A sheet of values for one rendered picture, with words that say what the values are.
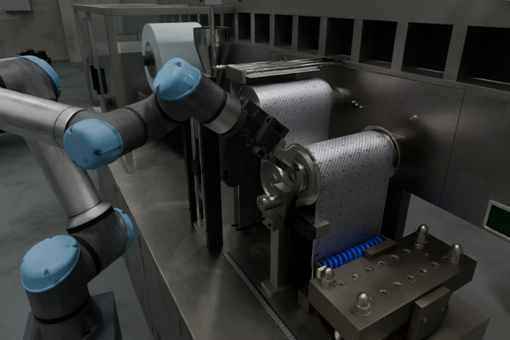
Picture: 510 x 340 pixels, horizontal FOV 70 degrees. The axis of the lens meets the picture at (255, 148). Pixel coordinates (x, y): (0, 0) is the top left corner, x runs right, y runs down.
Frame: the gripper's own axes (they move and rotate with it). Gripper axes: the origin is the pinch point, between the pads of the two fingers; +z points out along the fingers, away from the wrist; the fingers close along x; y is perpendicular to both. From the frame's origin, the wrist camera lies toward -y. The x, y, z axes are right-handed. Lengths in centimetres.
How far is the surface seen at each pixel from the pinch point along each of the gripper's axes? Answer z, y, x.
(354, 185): 15.3, 5.9, -6.3
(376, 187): 23.0, 9.0, -6.2
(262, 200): 1.4, -9.0, 2.4
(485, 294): 204, 5, 15
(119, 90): -14, -11, 96
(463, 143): 24.8, 27.7, -17.8
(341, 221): 19.0, -2.8, -6.2
